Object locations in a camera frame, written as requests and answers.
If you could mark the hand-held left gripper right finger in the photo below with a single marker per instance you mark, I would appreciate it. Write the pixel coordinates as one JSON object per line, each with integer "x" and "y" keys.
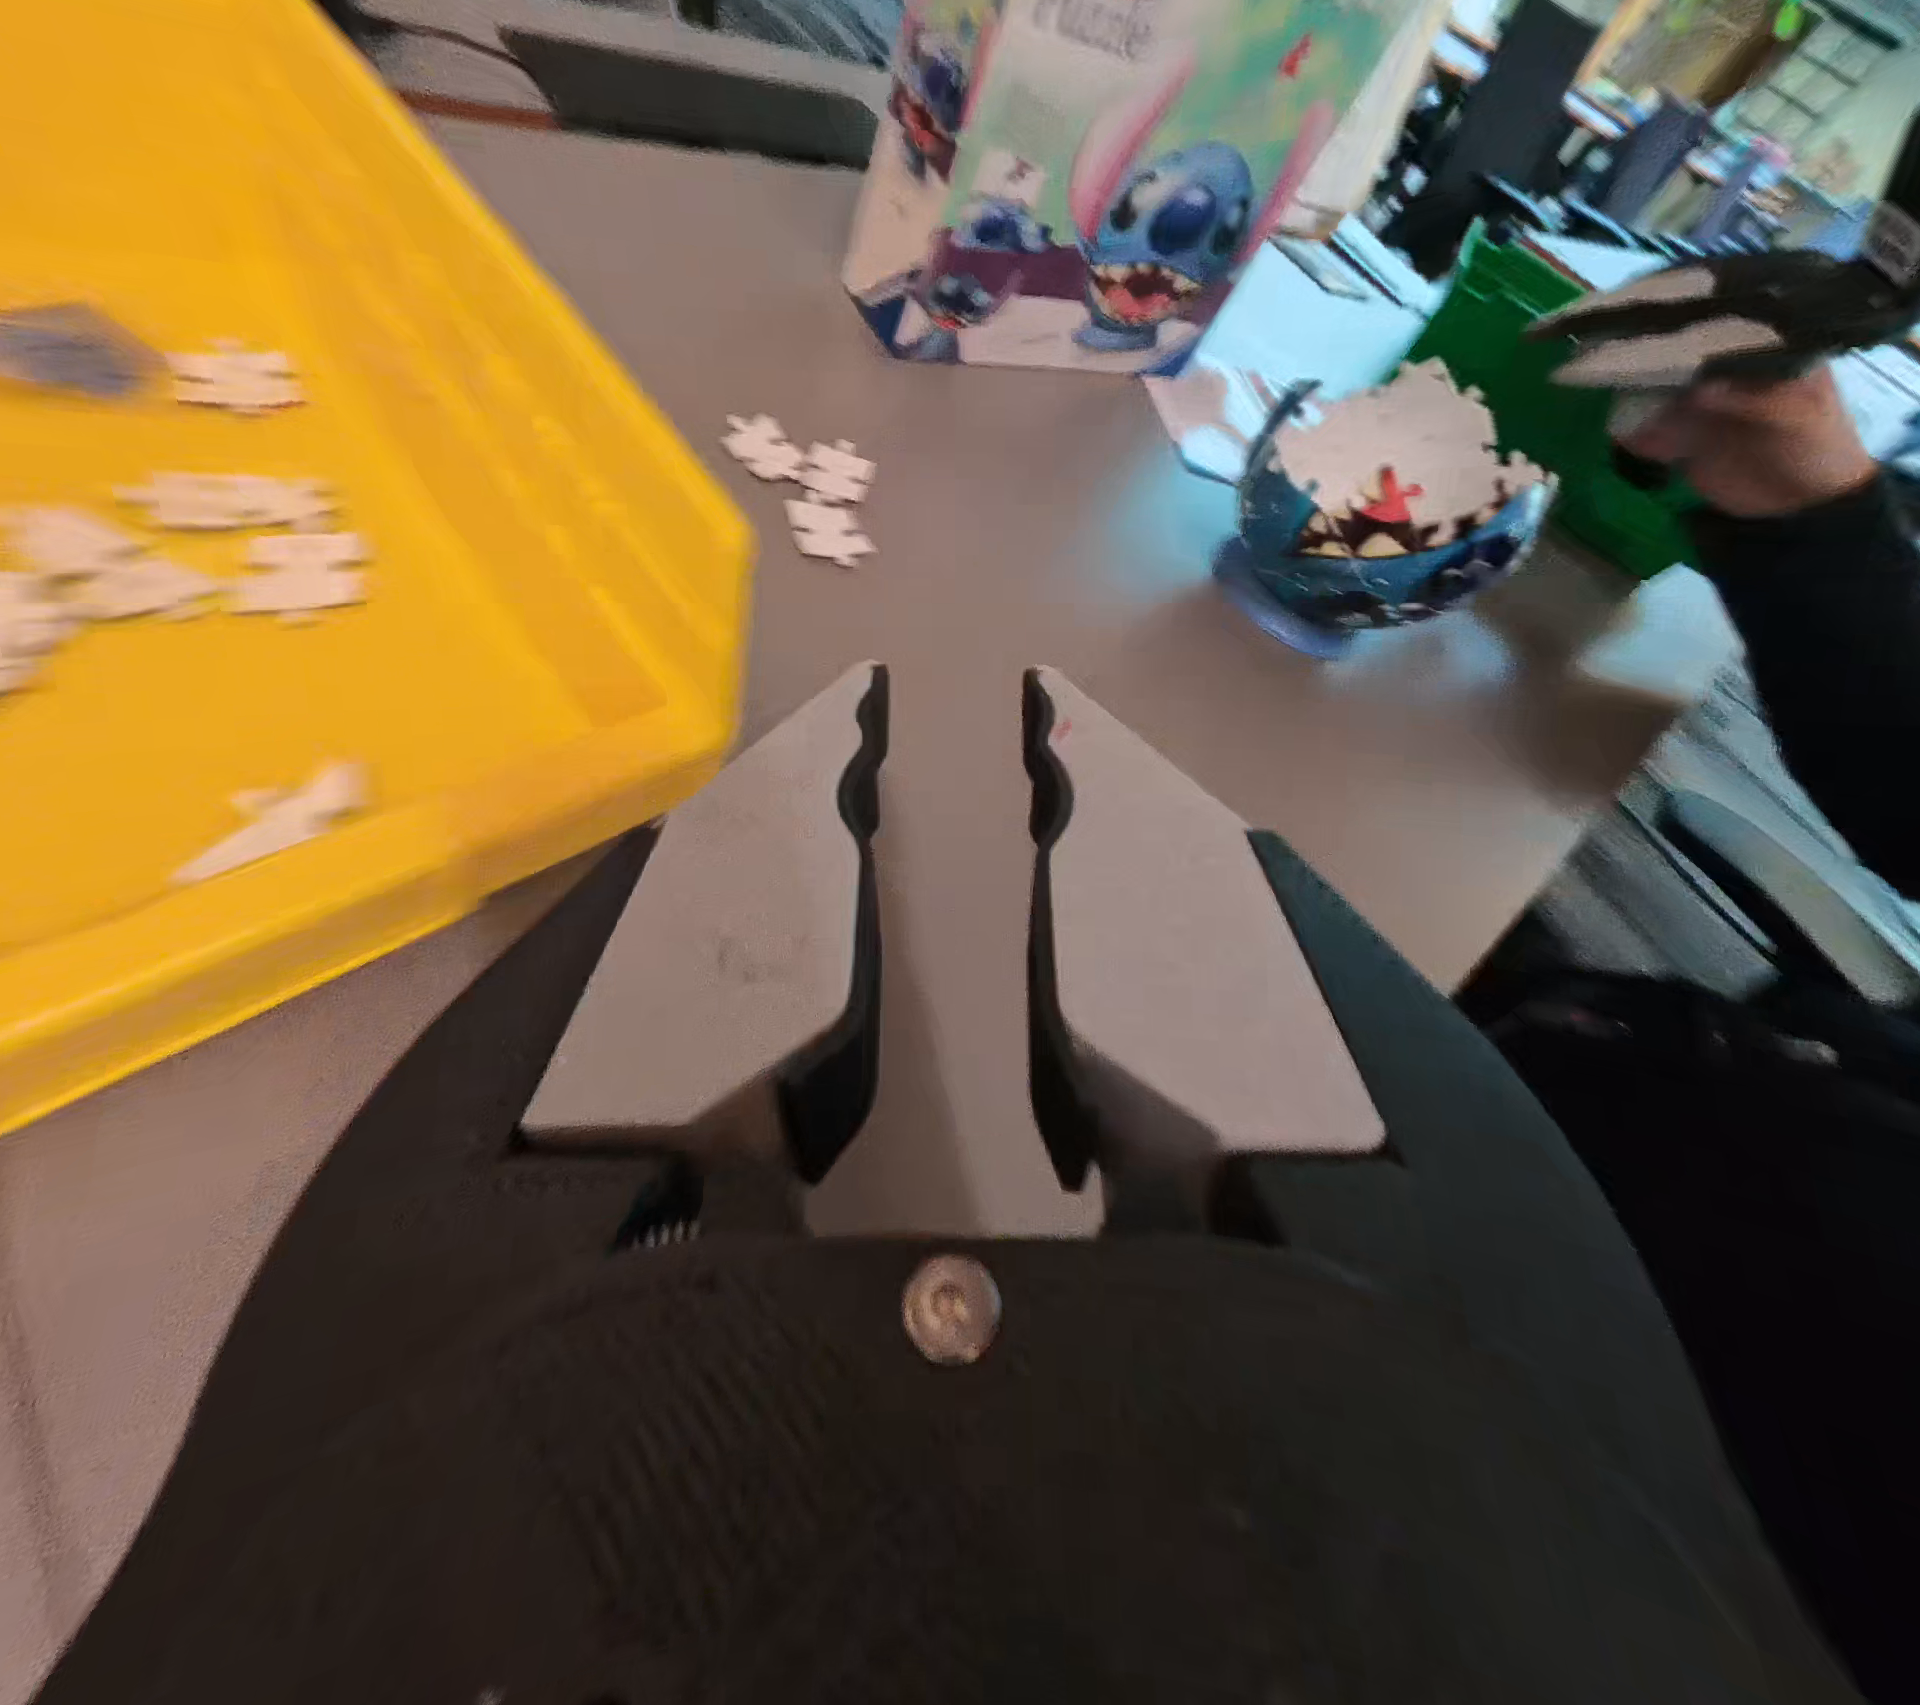
{"x": 1200, "y": 983}

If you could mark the white paper leaflet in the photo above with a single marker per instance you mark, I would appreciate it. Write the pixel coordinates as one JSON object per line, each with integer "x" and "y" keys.
{"x": 1200, "y": 422}

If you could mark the green plastic bin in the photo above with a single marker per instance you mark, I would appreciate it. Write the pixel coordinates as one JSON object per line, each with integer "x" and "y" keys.
{"x": 1515, "y": 414}

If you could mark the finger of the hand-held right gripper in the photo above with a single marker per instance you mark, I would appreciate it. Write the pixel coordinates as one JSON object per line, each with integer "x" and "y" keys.
{"x": 1665, "y": 358}
{"x": 1636, "y": 303}

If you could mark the dark grey plastic part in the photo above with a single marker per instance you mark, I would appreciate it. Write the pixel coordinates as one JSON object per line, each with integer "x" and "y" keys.
{"x": 76, "y": 354}

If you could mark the person's right forearm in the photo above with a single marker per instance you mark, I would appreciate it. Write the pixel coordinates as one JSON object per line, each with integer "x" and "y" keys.
{"x": 1829, "y": 653}

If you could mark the heap of puzzle pieces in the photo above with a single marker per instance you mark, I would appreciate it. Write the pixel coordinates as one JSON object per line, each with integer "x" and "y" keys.
{"x": 240, "y": 377}

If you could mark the person's right hand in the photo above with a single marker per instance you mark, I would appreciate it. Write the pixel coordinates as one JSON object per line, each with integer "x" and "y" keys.
{"x": 1754, "y": 445}

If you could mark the partly built puzzle ball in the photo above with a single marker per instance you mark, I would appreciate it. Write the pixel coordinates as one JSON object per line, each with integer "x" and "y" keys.
{"x": 1396, "y": 476}

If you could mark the white puzzle piece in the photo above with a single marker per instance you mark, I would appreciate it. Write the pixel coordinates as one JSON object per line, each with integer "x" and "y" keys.
{"x": 837, "y": 470}
{"x": 762, "y": 448}
{"x": 827, "y": 531}

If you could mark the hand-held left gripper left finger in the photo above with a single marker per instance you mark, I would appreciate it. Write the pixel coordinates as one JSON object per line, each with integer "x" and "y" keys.
{"x": 706, "y": 983}

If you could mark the yellow plastic bin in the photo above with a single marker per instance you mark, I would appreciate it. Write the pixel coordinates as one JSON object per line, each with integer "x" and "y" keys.
{"x": 451, "y": 459}

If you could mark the person's dark clothing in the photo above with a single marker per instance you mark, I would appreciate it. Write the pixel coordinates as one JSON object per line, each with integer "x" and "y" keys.
{"x": 1726, "y": 1208}

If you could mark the group of black office chairs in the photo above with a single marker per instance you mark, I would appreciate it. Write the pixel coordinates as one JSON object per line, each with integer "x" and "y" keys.
{"x": 1515, "y": 114}

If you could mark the colourful cardboard puzzle box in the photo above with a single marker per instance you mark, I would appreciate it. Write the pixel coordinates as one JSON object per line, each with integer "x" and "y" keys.
{"x": 1168, "y": 85}

